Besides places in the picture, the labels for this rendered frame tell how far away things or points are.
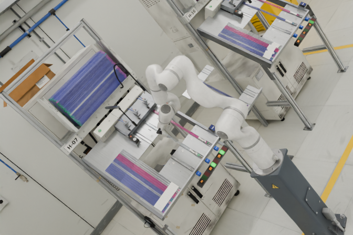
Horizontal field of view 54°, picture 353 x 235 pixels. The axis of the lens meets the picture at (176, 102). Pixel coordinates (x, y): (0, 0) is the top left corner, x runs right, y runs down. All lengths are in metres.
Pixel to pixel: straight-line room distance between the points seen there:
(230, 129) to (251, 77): 1.43
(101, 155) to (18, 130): 1.55
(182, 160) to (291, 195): 0.76
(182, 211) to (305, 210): 0.98
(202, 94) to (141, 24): 2.80
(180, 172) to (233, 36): 1.27
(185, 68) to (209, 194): 1.37
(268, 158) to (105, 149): 1.16
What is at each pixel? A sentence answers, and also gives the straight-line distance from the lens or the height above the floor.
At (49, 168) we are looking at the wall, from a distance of 4.00.
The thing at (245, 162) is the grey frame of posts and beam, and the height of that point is 0.40.
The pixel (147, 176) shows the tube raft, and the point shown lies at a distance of 2.38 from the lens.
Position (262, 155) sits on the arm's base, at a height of 0.81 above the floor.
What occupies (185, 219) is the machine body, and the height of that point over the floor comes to 0.33.
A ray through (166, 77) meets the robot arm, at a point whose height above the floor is 1.46.
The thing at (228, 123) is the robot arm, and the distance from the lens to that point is 1.75.
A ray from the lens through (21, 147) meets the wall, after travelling 3.92.
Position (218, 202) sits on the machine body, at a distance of 2.95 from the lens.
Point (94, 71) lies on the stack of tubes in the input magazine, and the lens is 2.51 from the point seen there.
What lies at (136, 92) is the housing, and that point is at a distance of 2.62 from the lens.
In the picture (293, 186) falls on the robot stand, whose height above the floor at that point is 0.53.
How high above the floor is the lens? 1.97
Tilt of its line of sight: 21 degrees down
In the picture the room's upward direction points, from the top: 41 degrees counter-clockwise
